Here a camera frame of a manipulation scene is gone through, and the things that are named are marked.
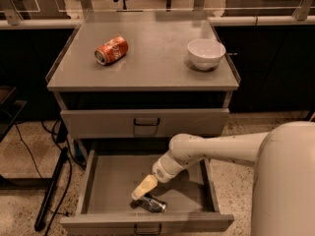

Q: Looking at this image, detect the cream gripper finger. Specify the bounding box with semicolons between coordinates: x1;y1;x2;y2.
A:
131;174;158;201

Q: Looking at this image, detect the silver blue redbull can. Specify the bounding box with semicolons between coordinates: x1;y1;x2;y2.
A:
136;196;166;213

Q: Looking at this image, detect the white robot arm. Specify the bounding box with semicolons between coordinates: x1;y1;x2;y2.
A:
131;121;315;236

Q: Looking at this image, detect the open middle grey drawer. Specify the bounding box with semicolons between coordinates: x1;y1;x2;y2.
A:
61;150;234;236

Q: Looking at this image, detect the closed upper grey drawer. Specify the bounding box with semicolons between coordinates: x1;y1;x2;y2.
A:
61;108;229;139

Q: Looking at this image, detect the grey drawer cabinet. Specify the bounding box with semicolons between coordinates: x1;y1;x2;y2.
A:
45;11;241;236

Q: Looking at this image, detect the orange soda can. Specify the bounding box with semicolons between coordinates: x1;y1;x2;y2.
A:
94;36;129;65

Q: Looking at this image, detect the black floor bar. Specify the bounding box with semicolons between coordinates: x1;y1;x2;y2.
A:
34;147;68;232

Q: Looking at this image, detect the white ceramic bowl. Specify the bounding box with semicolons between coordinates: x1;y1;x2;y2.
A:
187;38;225;71

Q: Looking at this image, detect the black middle drawer handle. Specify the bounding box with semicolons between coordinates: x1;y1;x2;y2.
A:
134;224;162;236

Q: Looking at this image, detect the black drawer handle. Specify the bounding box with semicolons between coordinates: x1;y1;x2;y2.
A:
133;118;160;127
134;224;162;236

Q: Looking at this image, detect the black upper drawer handle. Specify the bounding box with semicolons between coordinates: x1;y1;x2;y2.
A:
133;118;160;127

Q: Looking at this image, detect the black floor cable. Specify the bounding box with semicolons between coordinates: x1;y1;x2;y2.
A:
13;118;87;236

